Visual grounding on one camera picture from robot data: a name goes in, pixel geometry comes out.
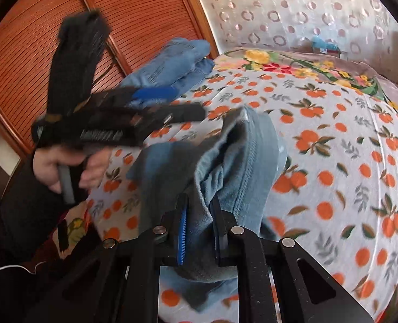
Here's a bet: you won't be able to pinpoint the cardboard box with blue cloth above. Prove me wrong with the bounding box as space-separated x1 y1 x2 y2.
311 37 341 58

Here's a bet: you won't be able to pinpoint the grey-blue shorts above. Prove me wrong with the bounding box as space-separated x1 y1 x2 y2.
127 107 287 312

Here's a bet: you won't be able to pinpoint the floral pink blanket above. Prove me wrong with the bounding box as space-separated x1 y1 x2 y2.
52 47 398 323

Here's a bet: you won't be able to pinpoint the person's left hand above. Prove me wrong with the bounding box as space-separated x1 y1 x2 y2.
33 145 112 193

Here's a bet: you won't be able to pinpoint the circle pattern sheer curtain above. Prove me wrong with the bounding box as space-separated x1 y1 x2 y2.
200 0 398 81

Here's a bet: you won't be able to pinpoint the folded blue denim jeans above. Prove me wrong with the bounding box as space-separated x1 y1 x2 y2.
119 38 214 107

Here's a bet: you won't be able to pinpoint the orange fruit print sheet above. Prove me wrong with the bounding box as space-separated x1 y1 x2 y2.
87 68 398 323

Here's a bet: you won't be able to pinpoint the wooden slatted wardrobe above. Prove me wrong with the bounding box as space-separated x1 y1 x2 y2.
0 0 214 156

